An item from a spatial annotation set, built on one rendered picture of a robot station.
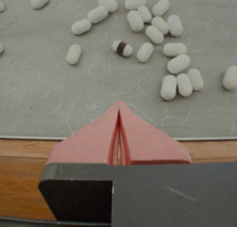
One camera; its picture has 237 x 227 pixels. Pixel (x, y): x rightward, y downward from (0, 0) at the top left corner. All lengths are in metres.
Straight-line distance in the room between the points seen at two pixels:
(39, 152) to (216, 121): 0.24
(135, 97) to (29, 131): 0.16
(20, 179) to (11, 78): 0.15
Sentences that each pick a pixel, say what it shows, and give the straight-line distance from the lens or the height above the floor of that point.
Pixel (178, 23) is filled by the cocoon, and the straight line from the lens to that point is 0.31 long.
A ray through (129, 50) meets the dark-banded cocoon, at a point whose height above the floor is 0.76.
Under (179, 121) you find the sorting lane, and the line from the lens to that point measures 0.26.
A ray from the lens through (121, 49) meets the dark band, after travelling 0.27.
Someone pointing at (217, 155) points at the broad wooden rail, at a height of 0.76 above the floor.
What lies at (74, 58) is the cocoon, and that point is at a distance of 0.27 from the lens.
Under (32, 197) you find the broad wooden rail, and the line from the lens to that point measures 0.24.
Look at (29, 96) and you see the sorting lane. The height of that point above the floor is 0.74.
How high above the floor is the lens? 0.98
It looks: 75 degrees down
